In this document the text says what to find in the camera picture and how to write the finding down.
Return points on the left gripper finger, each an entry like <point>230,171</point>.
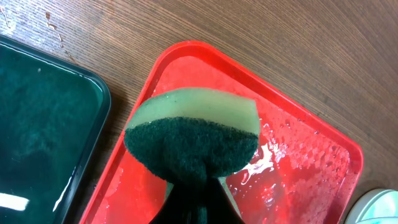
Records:
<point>214,204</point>

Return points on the green scrub sponge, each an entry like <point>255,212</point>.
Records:
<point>188,135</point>

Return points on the white plate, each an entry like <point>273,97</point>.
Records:
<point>378,206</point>

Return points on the red plastic tray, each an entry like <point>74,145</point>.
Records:
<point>304,170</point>

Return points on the black water tray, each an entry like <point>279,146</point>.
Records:
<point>52,113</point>

